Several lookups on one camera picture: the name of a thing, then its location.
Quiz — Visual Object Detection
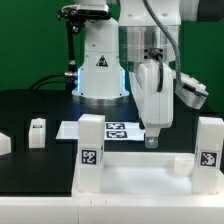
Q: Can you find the black camera stand pole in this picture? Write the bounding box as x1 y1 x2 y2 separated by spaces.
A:
65 21 78 91

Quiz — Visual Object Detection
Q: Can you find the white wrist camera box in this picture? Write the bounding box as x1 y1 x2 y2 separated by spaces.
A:
175 73 209 109

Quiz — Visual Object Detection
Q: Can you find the black cable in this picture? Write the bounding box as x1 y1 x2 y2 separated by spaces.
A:
29 73 78 91

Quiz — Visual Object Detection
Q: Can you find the white marker sheet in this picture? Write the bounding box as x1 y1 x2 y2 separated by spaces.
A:
56 121 144 141

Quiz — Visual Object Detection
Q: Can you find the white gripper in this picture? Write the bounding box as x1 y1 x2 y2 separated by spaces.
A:
129 60 173 148

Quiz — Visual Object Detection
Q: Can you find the black camera on stand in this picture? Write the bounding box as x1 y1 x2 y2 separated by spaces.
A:
57 3 111 20

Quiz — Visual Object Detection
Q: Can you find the white desk top tray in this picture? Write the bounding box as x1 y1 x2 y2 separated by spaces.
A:
71 151 224 200

